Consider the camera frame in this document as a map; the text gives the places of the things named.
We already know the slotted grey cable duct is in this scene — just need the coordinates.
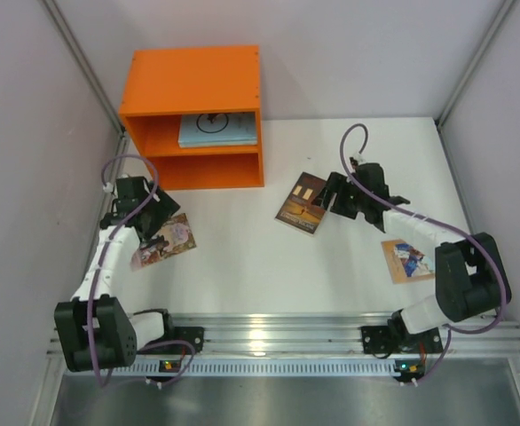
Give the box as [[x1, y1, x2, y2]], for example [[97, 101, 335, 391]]
[[114, 359, 420, 377]]

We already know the right aluminium corner post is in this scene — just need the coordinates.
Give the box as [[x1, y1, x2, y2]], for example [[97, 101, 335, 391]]
[[435, 0, 520, 130]]

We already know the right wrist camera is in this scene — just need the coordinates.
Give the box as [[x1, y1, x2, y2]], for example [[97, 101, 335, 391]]
[[349, 153, 366, 170]]

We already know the aluminium corner post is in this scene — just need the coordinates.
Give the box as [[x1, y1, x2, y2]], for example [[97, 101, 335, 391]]
[[42, 0, 126, 134], [435, 0, 520, 130]]

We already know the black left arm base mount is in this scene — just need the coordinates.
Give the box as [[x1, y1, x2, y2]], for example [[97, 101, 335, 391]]
[[165, 326, 205, 355]]

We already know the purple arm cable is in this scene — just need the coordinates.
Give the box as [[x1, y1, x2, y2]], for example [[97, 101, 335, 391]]
[[86, 154, 198, 390], [339, 123, 512, 387]]

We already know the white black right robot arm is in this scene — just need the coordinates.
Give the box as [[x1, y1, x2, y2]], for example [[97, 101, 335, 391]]
[[313, 162, 512, 345]]

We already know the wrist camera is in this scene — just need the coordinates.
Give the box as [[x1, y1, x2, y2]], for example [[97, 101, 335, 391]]
[[349, 153, 366, 170], [102, 182, 117, 196]]

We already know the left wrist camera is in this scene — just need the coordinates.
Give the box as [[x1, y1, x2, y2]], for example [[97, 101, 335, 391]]
[[102, 182, 117, 196]]

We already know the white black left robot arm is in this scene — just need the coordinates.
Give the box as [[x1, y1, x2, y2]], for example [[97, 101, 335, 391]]
[[54, 177, 179, 372]]

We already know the orange two-shelf cabinet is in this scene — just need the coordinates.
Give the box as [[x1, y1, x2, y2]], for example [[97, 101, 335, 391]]
[[119, 45, 264, 190]]

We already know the light blue cat book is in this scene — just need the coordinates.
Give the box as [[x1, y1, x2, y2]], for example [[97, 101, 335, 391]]
[[178, 112, 257, 148]]

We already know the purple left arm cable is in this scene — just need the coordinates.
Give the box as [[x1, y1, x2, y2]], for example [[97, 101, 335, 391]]
[[86, 154, 198, 390]]

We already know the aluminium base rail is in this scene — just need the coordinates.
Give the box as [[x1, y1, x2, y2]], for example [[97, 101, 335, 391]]
[[49, 312, 520, 356]]

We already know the dark brown sunset book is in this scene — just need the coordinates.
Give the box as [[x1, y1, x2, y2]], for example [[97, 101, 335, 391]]
[[275, 172, 327, 235]]

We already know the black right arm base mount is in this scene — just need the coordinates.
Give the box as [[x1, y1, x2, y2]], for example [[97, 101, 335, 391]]
[[360, 326, 444, 357]]

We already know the orange illustrated book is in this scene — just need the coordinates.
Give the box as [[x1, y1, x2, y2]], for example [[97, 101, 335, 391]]
[[382, 240, 435, 284]]

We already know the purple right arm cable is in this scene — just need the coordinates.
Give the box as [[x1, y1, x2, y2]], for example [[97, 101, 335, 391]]
[[339, 123, 512, 387]]

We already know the pink illustrated fairy-tale book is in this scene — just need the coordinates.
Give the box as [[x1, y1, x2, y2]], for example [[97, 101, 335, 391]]
[[131, 213, 197, 271]]

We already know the left aluminium corner post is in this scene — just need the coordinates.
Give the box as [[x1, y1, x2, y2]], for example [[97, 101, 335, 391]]
[[42, 0, 126, 134]]

